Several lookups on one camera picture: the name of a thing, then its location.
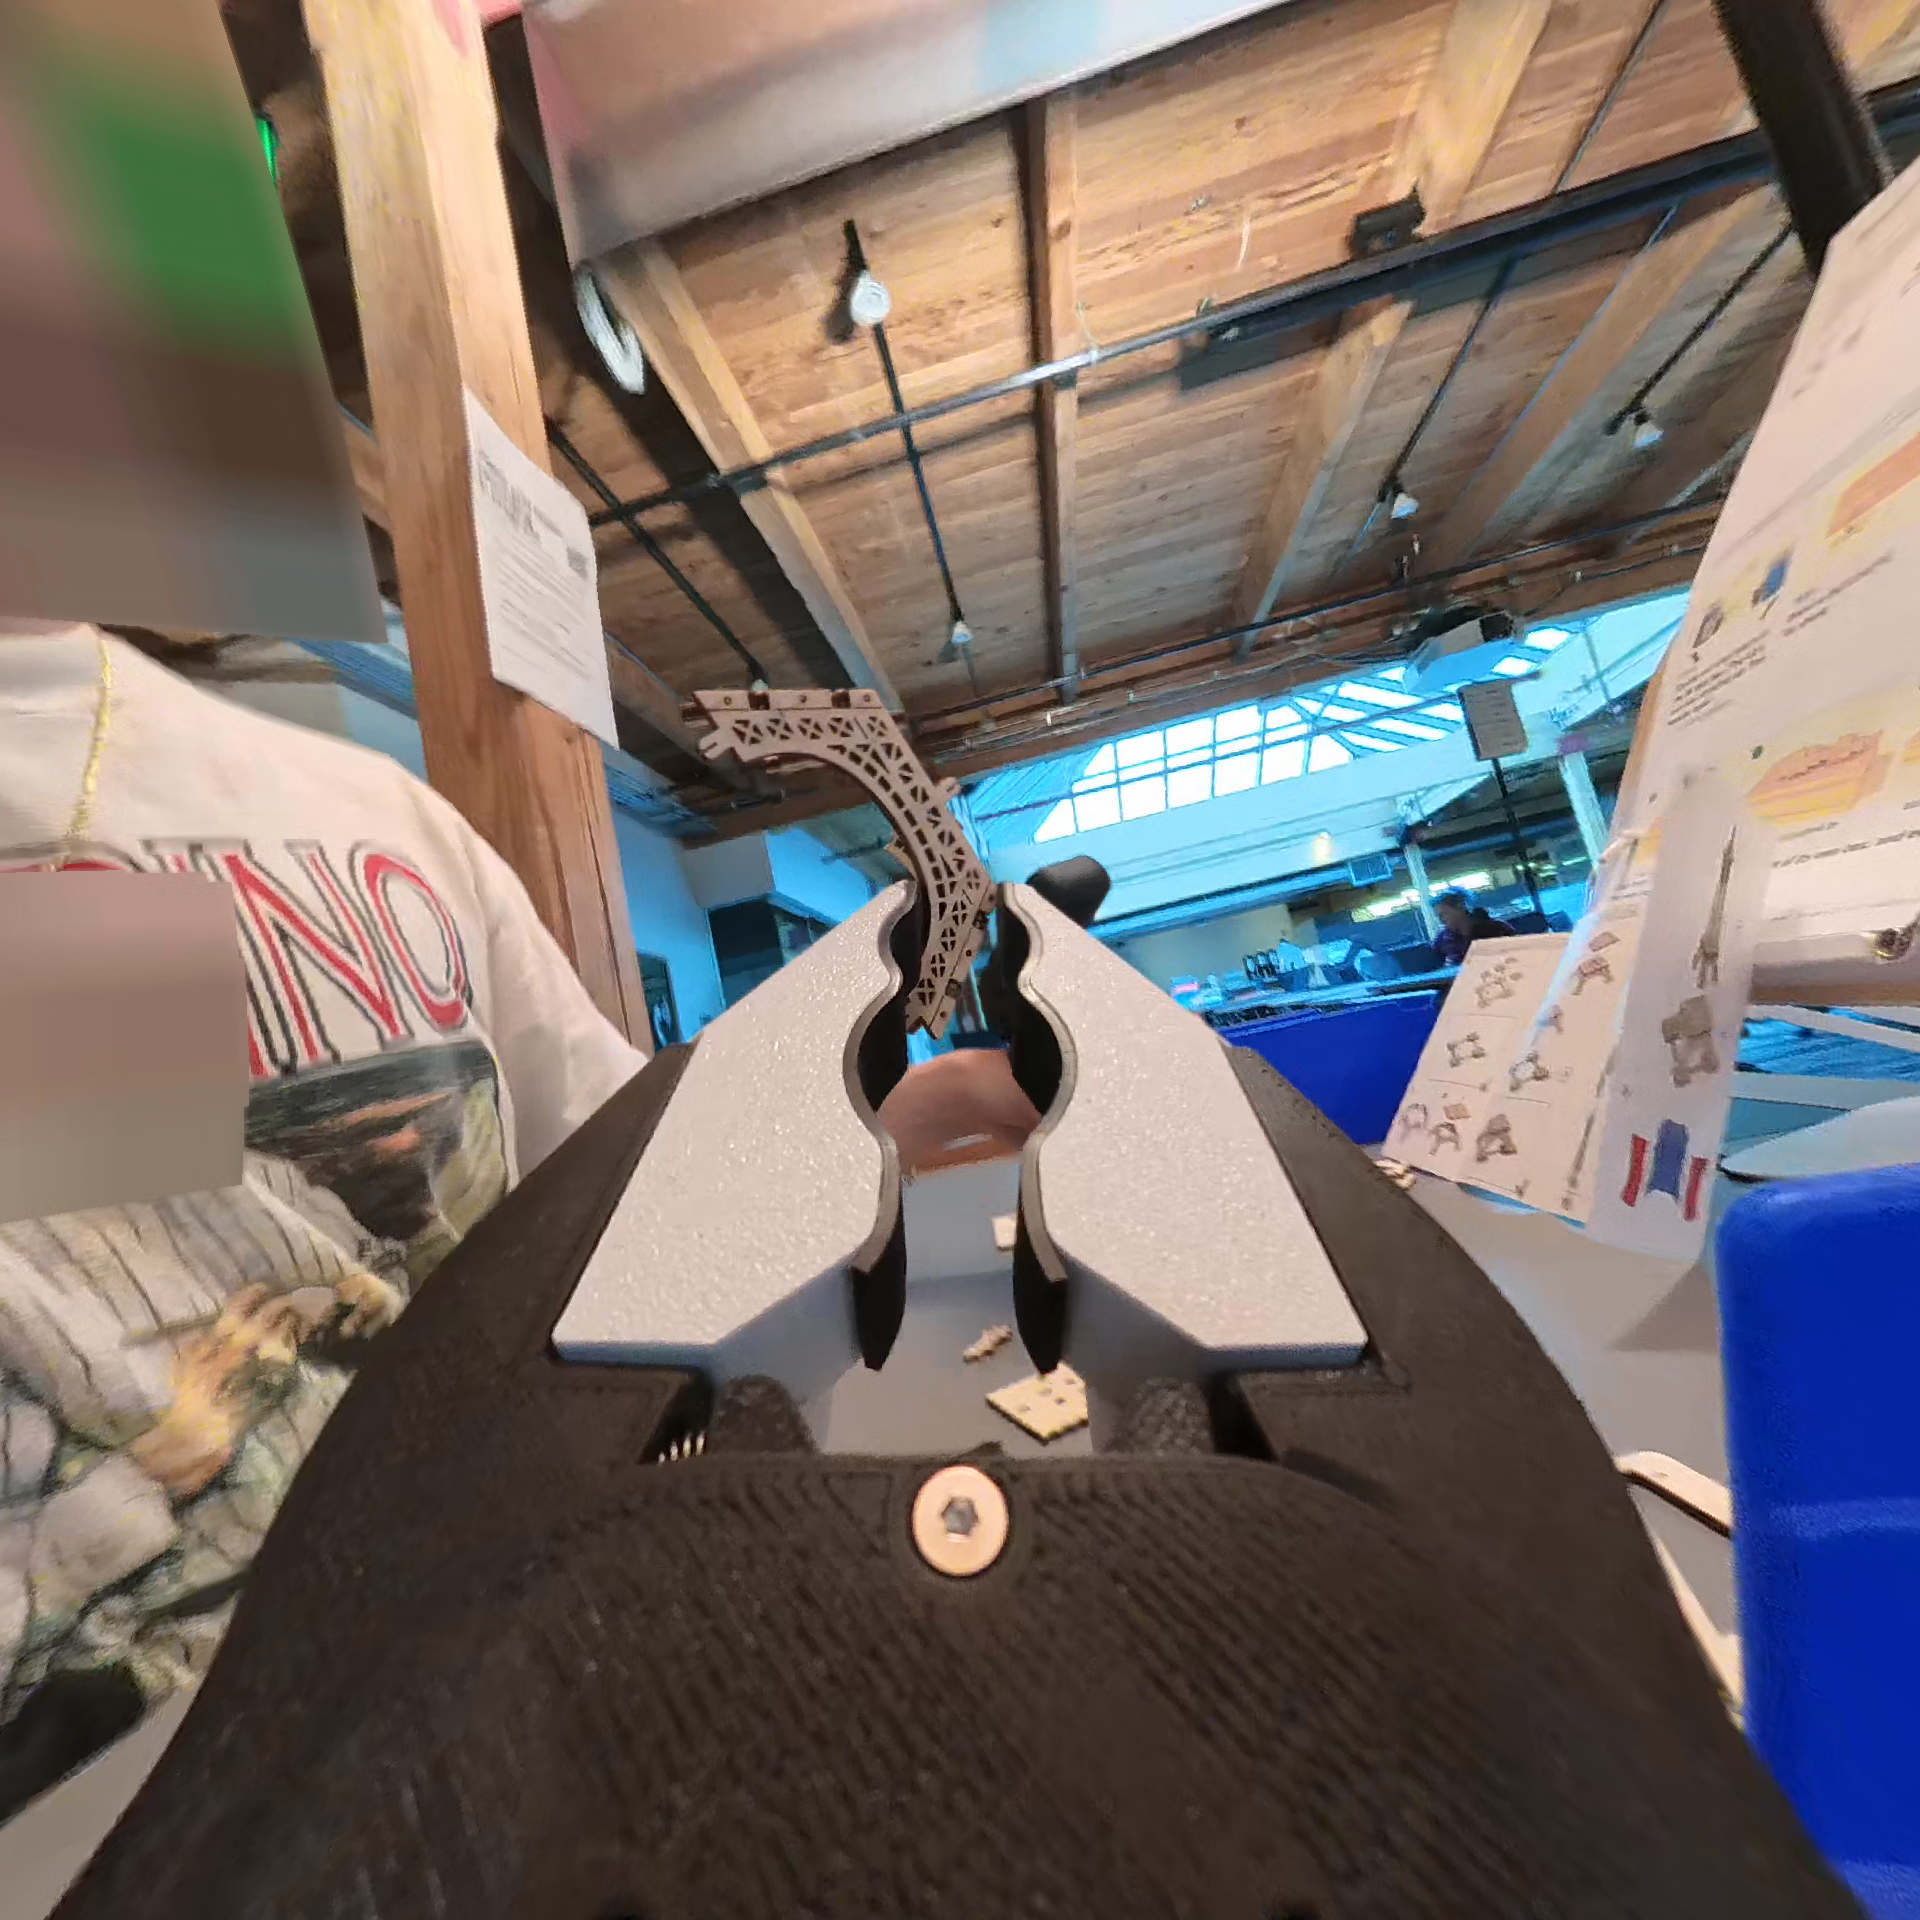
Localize silver ventilation duct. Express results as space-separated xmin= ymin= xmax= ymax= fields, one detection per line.
xmin=521 ymin=0 xmax=1298 ymax=269

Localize blue draped table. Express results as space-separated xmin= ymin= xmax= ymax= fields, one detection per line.
xmin=1210 ymin=983 xmax=1449 ymax=1145

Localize blue plastic container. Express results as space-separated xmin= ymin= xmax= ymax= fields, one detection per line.
xmin=1713 ymin=1168 xmax=1920 ymax=1920

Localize grey desk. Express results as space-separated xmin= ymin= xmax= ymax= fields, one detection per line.
xmin=816 ymin=1160 xmax=1749 ymax=1712

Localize wooden post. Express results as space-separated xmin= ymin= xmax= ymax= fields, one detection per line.
xmin=296 ymin=0 xmax=655 ymax=1055

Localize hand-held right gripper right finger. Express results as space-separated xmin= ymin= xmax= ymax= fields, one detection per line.
xmin=995 ymin=881 xmax=1371 ymax=1376

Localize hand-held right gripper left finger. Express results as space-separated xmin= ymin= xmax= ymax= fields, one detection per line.
xmin=551 ymin=881 xmax=914 ymax=1376

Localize large white instruction poster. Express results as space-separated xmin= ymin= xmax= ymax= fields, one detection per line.
xmin=1585 ymin=147 xmax=1920 ymax=1264

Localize ceiling projector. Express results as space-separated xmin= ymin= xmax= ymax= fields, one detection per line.
xmin=1408 ymin=603 xmax=1519 ymax=680

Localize small puzzle instruction sheet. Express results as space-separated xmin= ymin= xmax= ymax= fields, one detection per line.
xmin=1381 ymin=929 xmax=1618 ymax=1205

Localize flat beige puzzle piece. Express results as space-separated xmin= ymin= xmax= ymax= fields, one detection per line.
xmin=982 ymin=1361 xmax=1093 ymax=1444

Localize pale wooden puzzle sheet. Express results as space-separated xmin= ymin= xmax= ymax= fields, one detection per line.
xmin=1616 ymin=1446 xmax=1744 ymax=1712

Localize person's left forearm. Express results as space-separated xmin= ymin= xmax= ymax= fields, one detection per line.
xmin=880 ymin=1046 xmax=1042 ymax=1175

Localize wooden lattice arch puzzle piece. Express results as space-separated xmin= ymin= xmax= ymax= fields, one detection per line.
xmin=687 ymin=686 xmax=1001 ymax=1039

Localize white ring ceiling fixture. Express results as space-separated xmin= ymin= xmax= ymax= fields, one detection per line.
xmin=573 ymin=260 xmax=649 ymax=397

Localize black pole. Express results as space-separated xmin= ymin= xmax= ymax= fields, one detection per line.
xmin=1709 ymin=0 xmax=1895 ymax=275

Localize gold necklace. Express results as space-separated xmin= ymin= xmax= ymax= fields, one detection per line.
xmin=64 ymin=632 xmax=115 ymax=845

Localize white paper notice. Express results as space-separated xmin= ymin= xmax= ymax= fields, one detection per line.
xmin=458 ymin=384 xmax=622 ymax=750

